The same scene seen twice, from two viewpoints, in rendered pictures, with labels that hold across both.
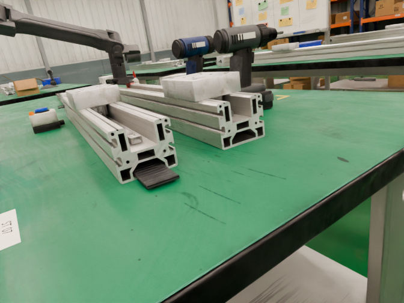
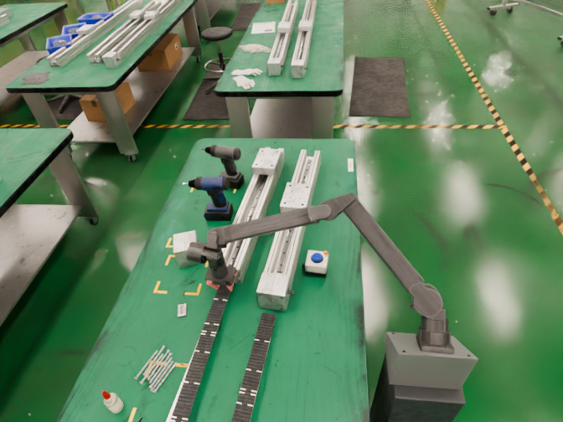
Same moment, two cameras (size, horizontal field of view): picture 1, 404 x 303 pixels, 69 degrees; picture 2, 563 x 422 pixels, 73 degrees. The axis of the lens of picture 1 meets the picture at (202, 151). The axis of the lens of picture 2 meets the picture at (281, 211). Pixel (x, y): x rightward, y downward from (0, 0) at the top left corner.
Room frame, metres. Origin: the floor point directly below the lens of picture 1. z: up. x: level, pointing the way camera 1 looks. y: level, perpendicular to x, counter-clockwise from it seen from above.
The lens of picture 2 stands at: (1.76, 1.04, 1.96)
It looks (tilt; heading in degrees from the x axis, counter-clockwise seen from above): 43 degrees down; 222
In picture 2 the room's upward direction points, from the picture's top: 5 degrees counter-clockwise
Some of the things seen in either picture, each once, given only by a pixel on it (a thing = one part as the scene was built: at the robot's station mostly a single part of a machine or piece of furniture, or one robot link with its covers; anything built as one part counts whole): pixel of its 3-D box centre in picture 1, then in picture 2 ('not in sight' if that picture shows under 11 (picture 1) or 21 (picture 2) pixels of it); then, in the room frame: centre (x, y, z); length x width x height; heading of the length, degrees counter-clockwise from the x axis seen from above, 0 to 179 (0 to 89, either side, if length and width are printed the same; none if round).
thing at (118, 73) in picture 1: (119, 73); (219, 269); (1.28, 0.29, 0.92); 0.10 x 0.07 x 0.07; 118
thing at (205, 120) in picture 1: (162, 103); (255, 204); (0.88, 0.10, 0.82); 0.80 x 0.10 x 0.09; 26
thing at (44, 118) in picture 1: (47, 119); (314, 263); (1.00, 0.50, 0.81); 0.10 x 0.08 x 0.06; 116
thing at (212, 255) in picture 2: (117, 57); (214, 257); (1.29, 0.29, 0.98); 0.07 x 0.06 x 0.07; 110
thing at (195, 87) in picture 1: (199, 91); (267, 163); (0.66, -0.02, 0.87); 0.16 x 0.11 x 0.07; 26
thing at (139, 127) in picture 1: (98, 118); (296, 208); (0.80, 0.27, 0.82); 0.80 x 0.10 x 0.09; 26
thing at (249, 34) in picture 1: (254, 68); (222, 165); (0.81, -0.17, 0.89); 0.20 x 0.08 x 0.22; 109
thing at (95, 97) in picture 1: (93, 100); (296, 200); (0.80, 0.27, 0.87); 0.16 x 0.11 x 0.07; 26
